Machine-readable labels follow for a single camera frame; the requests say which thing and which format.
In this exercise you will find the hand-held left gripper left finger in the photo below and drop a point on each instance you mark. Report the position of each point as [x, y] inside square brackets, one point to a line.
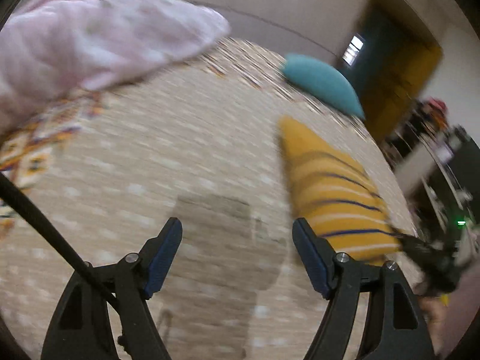
[163, 262]

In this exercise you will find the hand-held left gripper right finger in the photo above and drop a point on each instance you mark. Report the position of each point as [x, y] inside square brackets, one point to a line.
[313, 258]

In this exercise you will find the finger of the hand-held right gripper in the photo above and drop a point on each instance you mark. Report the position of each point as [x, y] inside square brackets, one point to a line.
[408, 242]

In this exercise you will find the yellow striped sweater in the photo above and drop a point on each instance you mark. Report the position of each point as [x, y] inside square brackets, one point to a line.
[330, 191]

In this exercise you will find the white cabinet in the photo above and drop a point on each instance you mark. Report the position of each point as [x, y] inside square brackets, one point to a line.
[423, 165]

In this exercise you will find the patterned bedspread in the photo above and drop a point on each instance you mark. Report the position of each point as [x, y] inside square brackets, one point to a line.
[168, 157]

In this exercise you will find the cluttered shelf rack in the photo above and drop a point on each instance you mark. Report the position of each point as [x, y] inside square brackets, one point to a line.
[423, 127]

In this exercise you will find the wooden door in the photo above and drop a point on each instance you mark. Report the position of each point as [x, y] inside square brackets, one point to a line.
[401, 86]

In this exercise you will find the teal pillow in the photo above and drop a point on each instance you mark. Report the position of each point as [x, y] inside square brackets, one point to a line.
[322, 82]

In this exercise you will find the window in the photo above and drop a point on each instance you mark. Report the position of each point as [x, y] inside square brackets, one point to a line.
[353, 49]

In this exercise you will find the pink floral blanket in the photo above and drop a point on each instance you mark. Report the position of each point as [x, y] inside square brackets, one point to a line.
[82, 41]

